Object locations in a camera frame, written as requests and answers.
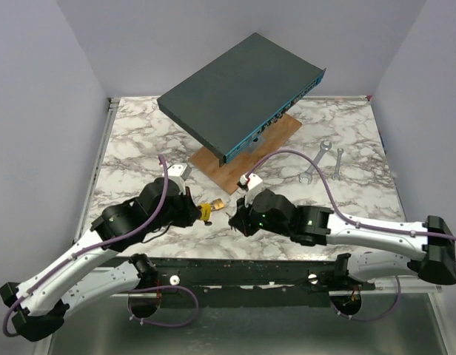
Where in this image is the yellow padlock with black shackle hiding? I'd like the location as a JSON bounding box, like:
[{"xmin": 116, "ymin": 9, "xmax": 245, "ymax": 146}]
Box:
[{"xmin": 198, "ymin": 203, "xmax": 212, "ymax": 226}]

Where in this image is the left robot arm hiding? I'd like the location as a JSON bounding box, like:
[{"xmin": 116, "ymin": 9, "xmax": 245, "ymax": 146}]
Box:
[{"xmin": 0, "ymin": 177, "xmax": 204, "ymax": 342}]

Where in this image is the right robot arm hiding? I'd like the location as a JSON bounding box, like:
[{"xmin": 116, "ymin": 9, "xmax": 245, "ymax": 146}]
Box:
[{"xmin": 229, "ymin": 189, "xmax": 456, "ymax": 290}]

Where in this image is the small brass padlock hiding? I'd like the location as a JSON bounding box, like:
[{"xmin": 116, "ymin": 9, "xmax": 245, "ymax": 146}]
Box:
[{"xmin": 209, "ymin": 198, "xmax": 225, "ymax": 212}]

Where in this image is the wooden board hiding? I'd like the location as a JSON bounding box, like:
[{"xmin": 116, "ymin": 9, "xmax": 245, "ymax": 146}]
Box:
[{"xmin": 189, "ymin": 114, "xmax": 302, "ymax": 195}]

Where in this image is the silver wrench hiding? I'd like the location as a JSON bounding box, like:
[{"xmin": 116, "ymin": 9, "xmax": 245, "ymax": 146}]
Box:
[
  {"xmin": 298, "ymin": 141, "xmax": 332, "ymax": 184},
  {"xmin": 331, "ymin": 148, "xmax": 344, "ymax": 180}
]

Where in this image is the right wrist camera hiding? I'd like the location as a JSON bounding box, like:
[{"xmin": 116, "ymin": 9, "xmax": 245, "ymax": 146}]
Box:
[{"xmin": 238, "ymin": 173, "xmax": 263, "ymax": 200}]

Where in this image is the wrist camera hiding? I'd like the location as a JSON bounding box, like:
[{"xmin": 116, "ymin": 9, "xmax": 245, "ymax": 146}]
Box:
[
  {"xmin": 167, "ymin": 163, "xmax": 192, "ymax": 182},
  {"xmin": 238, "ymin": 173, "xmax": 263, "ymax": 200}
]

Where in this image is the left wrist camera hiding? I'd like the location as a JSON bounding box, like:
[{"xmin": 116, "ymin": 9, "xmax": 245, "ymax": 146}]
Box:
[{"xmin": 167, "ymin": 163, "xmax": 192, "ymax": 182}]

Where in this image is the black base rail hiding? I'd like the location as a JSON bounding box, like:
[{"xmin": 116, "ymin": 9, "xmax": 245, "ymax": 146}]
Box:
[{"xmin": 128, "ymin": 254, "xmax": 375, "ymax": 308}]

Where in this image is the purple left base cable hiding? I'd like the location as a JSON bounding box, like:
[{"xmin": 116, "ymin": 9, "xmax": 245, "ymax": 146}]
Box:
[{"xmin": 127, "ymin": 284, "xmax": 200, "ymax": 327}]

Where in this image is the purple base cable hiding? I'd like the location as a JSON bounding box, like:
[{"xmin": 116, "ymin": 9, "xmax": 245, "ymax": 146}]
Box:
[
  {"xmin": 127, "ymin": 284, "xmax": 200, "ymax": 327},
  {"xmin": 329, "ymin": 275, "xmax": 401, "ymax": 322}
]

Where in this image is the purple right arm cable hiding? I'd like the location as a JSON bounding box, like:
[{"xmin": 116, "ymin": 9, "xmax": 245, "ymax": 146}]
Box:
[{"xmin": 242, "ymin": 149, "xmax": 456, "ymax": 266}]

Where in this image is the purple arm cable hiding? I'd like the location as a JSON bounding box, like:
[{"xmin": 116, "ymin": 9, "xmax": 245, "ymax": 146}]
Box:
[
  {"xmin": 242, "ymin": 149, "xmax": 456, "ymax": 266},
  {"xmin": 1, "ymin": 154, "xmax": 170, "ymax": 338}
]

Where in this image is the dark network switch box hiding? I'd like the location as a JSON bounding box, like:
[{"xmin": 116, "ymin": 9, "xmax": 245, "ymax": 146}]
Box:
[{"xmin": 157, "ymin": 33, "xmax": 325, "ymax": 165}]

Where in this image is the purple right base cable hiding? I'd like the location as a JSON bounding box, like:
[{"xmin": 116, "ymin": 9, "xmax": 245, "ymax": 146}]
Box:
[{"xmin": 329, "ymin": 275, "xmax": 401, "ymax": 322}]

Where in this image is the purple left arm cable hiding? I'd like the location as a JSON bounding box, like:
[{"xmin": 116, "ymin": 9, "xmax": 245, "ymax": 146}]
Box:
[{"xmin": 1, "ymin": 154, "xmax": 170, "ymax": 338}]

